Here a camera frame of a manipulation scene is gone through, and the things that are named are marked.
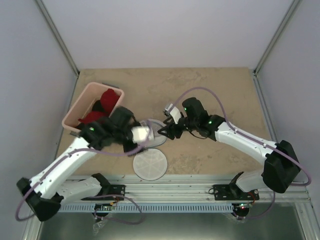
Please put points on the crumpled clear plastic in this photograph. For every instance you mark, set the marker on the crumpled clear plastic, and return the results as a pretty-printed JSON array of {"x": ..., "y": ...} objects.
[{"x": 98, "y": 225}]

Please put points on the red bra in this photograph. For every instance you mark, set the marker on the red bra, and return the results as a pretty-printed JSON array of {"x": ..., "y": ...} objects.
[{"x": 108, "y": 101}]

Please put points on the slotted cable duct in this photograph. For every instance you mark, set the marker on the slotted cable duct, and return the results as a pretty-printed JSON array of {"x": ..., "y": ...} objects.
[{"x": 124, "y": 207}]

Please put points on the white mesh laundry bag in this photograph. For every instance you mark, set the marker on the white mesh laundry bag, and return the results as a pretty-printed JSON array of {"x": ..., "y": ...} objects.
[{"x": 152, "y": 164}]

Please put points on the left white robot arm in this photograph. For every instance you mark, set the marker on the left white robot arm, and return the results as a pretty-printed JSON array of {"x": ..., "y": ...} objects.
[{"x": 46, "y": 192}]

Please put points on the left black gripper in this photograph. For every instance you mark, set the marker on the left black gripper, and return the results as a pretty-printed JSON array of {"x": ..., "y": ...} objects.
[{"x": 130, "y": 149}]

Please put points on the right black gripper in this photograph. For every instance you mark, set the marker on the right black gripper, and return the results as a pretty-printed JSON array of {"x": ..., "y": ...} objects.
[{"x": 170, "y": 126}]

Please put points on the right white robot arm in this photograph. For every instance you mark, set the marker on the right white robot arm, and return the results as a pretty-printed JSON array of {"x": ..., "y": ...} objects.
[{"x": 278, "y": 160}]

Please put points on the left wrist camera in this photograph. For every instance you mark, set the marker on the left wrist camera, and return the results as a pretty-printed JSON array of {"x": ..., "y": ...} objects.
[{"x": 141, "y": 134}]

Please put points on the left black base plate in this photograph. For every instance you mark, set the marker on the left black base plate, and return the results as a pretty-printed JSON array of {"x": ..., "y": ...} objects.
[{"x": 113, "y": 192}]

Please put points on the left frame post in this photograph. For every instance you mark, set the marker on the left frame post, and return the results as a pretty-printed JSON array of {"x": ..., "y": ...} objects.
[{"x": 54, "y": 30}]

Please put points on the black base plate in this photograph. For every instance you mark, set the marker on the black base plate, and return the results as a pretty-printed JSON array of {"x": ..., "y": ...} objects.
[
  {"x": 224, "y": 192},
  {"x": 113, "y": 192}
]

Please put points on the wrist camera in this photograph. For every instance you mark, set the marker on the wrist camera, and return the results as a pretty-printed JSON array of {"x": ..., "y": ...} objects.
[
  {"x": 141, "y": 134},
  {"x": 172, "y": 111}
]

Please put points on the right frame post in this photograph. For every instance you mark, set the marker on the right frame post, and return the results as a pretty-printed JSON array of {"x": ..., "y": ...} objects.
[{"x": 277, "y": 35}]

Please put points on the aluminium rail frame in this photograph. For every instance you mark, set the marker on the aluminium rail frame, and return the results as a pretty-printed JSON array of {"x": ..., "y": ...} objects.
[{"x": 197, "y": 189}]

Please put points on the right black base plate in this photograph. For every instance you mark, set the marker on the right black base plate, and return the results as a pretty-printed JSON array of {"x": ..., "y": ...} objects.
[{"x": 224, "y": 192}]

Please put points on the black bra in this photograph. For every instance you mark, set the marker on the black bra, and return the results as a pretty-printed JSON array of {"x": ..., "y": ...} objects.
[{"x": 95, "y": 114}]

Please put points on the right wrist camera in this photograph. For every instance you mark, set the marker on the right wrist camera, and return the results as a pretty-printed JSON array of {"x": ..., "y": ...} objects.
[{"x": 172, "y": 111}]

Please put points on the frame post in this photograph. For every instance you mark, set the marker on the frame post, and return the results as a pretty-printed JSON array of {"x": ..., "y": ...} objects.
[
  {"x": 54, "y": 30},
  {"x": 277, "y": 35}
]

